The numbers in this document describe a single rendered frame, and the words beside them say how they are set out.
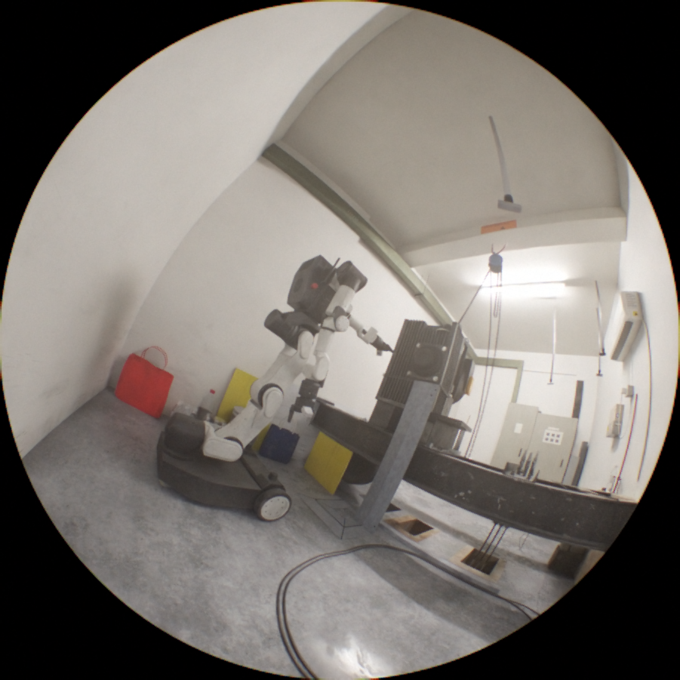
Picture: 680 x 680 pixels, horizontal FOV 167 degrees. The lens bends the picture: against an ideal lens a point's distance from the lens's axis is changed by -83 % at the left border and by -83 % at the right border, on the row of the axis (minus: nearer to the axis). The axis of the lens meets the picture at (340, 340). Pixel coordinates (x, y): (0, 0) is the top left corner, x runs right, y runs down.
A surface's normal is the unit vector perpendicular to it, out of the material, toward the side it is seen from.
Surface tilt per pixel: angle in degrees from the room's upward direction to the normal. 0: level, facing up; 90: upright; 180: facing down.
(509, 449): 90
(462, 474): 90
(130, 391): 88
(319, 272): 90
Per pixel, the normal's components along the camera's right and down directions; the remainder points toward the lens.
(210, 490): 0.54, 0.01
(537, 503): -0.71, -0.46
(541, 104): -0.39, 0.89
